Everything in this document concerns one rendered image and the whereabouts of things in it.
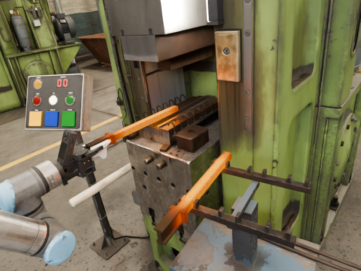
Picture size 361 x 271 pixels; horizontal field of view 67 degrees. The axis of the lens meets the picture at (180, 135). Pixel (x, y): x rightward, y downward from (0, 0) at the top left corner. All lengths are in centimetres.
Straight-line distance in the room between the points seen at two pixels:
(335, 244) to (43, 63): 535
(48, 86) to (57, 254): 94
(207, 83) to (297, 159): 61
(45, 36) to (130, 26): 496
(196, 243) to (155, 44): 72
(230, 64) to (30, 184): 74
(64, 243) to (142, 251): 120
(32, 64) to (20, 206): 506
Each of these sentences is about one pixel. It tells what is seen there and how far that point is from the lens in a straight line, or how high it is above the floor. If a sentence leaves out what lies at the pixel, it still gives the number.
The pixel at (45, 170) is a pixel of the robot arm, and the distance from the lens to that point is 92.
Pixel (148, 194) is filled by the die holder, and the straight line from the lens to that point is 137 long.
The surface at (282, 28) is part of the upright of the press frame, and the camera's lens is 94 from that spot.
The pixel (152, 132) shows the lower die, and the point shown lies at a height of 96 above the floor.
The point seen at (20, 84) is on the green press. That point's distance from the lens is 588.
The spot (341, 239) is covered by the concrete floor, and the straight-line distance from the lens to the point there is 212.
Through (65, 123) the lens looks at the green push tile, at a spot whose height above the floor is 99.
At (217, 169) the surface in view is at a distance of 87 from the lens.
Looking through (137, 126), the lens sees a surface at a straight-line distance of 109.
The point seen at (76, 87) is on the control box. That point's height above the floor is 114.
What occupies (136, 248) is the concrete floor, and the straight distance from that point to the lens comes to 203.
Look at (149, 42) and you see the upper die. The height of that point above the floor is 134.
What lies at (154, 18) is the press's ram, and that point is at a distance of 102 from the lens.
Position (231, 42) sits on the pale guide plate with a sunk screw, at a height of 132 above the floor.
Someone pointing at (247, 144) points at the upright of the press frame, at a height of 93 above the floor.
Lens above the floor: 146
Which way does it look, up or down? 26 degrees down
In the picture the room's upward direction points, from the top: 7 degrees counter-clockwise
